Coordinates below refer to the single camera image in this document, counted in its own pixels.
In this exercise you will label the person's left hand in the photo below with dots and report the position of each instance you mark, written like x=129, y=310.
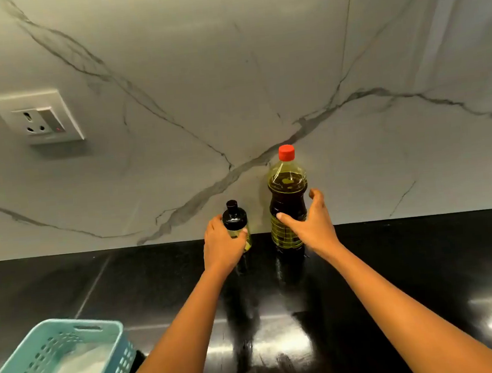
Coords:
x=219, y=248

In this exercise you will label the person's right hand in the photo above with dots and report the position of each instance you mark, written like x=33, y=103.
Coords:
x=314, y=229

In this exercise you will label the person's left thumb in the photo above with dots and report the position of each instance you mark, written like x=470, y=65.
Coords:
x=241, y=238

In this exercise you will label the person's right thumb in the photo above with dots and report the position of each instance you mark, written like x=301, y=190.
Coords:
x=289, y=220

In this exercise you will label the small black-capped oil dispenser bottle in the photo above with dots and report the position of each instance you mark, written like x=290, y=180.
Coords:
x=236, y=223

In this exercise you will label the large red-capped oil bottle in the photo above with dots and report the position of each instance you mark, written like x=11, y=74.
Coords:
x=287, y=189

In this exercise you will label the person's right forearm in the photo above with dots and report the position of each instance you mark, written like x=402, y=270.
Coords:
x=411, y=311

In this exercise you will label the person's left forearm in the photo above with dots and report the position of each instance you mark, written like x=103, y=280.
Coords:
x=178, y=340

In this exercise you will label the teal plastic basket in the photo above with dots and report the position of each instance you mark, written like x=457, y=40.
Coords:
x=38, y=361

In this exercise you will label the white wall power socket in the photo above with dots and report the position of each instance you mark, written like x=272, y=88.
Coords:
x=38, y=118

